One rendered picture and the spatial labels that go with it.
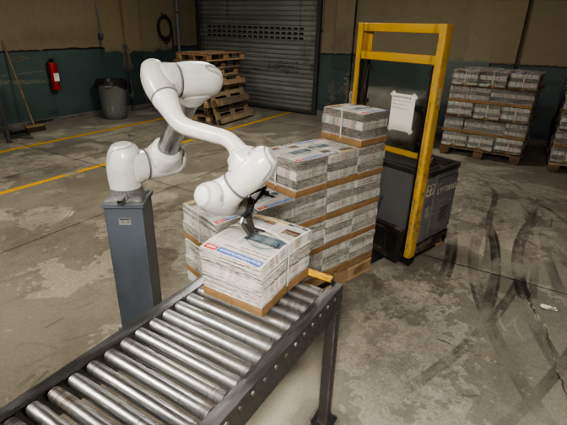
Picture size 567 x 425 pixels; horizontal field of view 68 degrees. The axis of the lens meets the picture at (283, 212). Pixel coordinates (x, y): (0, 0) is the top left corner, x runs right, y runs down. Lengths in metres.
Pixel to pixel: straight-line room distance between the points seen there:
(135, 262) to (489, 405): 2.00
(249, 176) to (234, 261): 0.38
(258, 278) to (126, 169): 0.93
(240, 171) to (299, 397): 1.47
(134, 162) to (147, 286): 0.67
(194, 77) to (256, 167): 0.55
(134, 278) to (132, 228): 0.30
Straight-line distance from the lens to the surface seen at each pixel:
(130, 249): 2.29
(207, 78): 1.75
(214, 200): 1.34
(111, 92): 9.23
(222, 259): 1.60
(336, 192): 2.89
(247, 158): 1.33
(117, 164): 2.14
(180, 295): 1.79
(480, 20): 8.75
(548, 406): 2.84
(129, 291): 2.43
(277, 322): 1.63
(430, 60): 3.26
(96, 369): 1.54
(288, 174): 2.61
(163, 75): 1.69
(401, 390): 2.59
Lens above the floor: 1.80
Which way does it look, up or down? 24 degrees down
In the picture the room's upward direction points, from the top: 2 degrees clockwise
